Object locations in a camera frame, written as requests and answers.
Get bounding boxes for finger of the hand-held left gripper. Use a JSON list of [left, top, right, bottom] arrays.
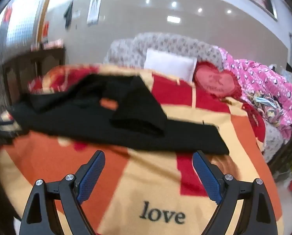
[[0, 119, 23, 145]]

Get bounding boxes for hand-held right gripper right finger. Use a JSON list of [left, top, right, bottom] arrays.
[[192, 150, 283, 235]]

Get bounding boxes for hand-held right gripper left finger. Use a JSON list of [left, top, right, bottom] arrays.
[[19, 150, 106, 235]]

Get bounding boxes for black pants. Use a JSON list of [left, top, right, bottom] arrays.
[[10, 75, 230, 156]]

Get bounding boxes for red orange cream printed blanket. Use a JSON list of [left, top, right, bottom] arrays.
[[0, 64, 283, 235]]

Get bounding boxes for red embroidered cloth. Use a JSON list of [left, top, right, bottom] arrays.
[[242, 103, 266, 145]]

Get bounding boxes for dark wooden furniture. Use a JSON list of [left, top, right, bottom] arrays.
[[267, 125, 292, 175]]

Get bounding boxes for dark wooden cabinet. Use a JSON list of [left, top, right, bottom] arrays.
[[2, 46, 66, 103]]

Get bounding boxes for multicolour crumpled cloth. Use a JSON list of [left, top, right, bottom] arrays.
[[247, 89, 282, 128]]

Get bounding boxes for red heart-shaped cushion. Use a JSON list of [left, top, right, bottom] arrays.
[[194, 61, 243, 101]]

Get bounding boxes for red paper sticker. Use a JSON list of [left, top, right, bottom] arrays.
[[42, 22, 50, 42], [4, 5, 14, 22]]

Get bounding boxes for pink printed quilt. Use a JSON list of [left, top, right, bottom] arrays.
[[218, 46, 292, 140]]

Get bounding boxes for white pillow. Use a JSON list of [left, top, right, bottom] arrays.
[[144, 48, 197, 82]]

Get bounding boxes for window with wooden frame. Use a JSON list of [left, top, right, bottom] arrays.
[[0, 0, 52, 63]]

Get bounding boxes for dark wall-mounted holder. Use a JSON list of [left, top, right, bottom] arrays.
[[63, 1, 73, 29]]

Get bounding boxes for white wall calendar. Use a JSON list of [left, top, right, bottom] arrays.
[[87, 0, 103, 25]]

